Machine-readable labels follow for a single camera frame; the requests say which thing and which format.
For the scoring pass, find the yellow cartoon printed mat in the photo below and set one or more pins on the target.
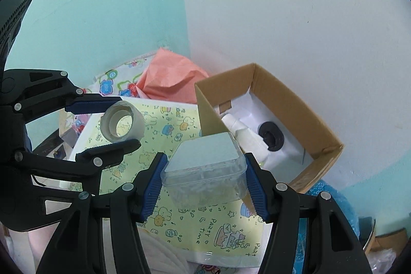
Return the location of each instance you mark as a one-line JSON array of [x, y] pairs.
[[179, 123]]

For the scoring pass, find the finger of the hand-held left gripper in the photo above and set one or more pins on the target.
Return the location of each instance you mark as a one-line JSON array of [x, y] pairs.
[[93, 104], [106, 150]]

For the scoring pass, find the brown cardboard piece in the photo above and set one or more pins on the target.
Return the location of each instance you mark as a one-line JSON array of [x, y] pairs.
[[390, 238]]

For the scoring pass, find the clear plastic box grey lid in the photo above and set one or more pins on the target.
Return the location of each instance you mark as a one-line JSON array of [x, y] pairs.
[[205, 158]]

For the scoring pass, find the black tape roll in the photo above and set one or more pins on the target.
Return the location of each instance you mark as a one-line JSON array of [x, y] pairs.
[[279, 136]]

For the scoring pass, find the floral printed cloth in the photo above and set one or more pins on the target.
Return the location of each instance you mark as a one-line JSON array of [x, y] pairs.
[[109, 84]]

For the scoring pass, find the white paper sheet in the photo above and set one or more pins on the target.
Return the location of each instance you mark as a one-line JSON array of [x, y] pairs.
[[289, 152]]

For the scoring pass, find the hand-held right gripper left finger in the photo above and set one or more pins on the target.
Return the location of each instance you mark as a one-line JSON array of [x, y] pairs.
[[154, 187]]

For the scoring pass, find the white paper rolls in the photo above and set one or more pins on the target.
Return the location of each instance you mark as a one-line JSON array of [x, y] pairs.
[[247, 139]]

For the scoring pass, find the blue plastic bag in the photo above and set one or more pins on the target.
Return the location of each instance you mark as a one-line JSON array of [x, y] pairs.
[[330, 193]]

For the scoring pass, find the brown cardboard box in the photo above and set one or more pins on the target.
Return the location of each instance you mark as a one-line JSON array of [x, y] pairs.
[[208, 113]]

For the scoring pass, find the dark board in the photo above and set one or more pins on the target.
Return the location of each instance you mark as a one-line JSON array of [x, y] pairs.
[[48, 142]]

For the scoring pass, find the salmon pink crumpled paper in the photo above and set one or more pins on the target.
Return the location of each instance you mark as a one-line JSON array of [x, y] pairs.
[[170, 75]]

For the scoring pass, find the white cloth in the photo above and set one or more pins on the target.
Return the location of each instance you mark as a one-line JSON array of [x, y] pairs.
[[160, 251]]

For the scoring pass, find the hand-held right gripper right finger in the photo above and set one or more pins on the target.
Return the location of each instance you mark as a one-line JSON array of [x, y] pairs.
[[257, 193]]

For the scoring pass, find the clear tape roll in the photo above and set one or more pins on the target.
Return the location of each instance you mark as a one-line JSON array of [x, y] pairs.
[[138, 123]]

